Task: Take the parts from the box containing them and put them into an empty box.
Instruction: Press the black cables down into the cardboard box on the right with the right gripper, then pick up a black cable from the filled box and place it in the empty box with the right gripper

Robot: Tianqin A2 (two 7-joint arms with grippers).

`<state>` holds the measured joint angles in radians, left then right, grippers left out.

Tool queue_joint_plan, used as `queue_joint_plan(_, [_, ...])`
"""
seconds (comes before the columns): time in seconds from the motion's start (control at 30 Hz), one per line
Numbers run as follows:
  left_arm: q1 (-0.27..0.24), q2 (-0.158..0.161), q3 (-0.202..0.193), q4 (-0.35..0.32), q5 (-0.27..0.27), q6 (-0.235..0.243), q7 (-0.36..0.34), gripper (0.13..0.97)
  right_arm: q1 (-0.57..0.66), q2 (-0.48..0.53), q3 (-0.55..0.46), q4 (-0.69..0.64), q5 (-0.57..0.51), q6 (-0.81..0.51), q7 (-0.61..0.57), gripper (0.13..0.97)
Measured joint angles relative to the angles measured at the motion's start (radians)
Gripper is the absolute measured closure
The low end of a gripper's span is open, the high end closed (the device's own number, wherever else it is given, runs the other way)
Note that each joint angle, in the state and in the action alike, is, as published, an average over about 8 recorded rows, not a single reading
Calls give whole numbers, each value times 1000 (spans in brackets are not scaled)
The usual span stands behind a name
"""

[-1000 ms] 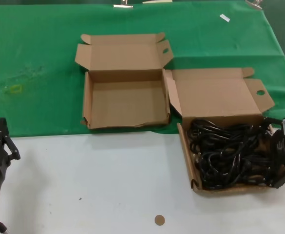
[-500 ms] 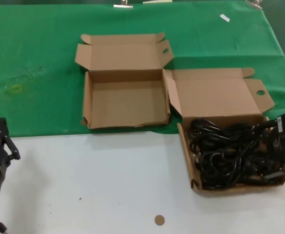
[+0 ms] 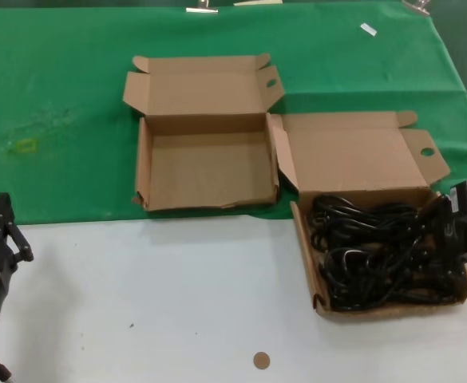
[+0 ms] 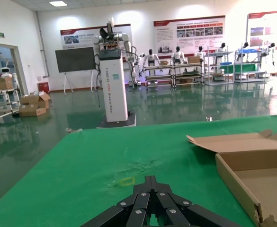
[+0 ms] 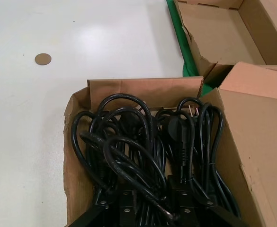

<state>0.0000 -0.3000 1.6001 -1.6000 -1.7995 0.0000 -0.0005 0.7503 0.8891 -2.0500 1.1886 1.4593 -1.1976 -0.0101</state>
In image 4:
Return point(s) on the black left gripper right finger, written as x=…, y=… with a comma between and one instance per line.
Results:
x=173, y=210

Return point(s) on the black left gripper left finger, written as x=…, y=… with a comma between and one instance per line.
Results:
x=133, y=208

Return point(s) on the open brown cardboard box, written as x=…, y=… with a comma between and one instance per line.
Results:
x=259, y=160

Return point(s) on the flat cardboard box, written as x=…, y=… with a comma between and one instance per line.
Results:
x=31, y=111

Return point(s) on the small cardboard box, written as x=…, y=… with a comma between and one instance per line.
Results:
x=163, y=63

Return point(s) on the yellow tape mark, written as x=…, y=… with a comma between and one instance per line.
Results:
x=120, y=182

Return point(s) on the metal binder clip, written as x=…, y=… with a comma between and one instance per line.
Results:
x=208, y=118

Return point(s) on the roller shelf rack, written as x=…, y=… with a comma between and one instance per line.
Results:
x=188, y=75
x=158, y=76

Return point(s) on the grey metal shelf rack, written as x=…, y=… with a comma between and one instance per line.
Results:
x=218, y=53
x=247, y=80

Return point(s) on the white humanoid robot black head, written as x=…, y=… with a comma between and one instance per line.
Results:
x=150, y=58
x=245, y=45
x=179, y=55
x=200, y=54
x=221, y=50
x=270, y=50

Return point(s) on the dark screen on stand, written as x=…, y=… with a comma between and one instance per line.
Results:
x=74, y=59

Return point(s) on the white tube rack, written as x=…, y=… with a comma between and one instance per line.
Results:
x=1, y=112

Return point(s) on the small white round-head robot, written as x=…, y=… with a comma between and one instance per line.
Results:
x=5, y=72

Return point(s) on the ceiling light panel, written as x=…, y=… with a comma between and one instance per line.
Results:
x=56, y=3

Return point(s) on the green exit sign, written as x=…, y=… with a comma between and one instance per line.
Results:
x=0, y=34

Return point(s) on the wide red-header wall poster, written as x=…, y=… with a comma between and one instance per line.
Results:
x=188, y=35

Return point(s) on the grey doorway frame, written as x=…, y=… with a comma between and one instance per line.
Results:
x=16, y=61

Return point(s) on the grey wall pipe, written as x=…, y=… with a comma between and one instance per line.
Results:
x=42, y=42

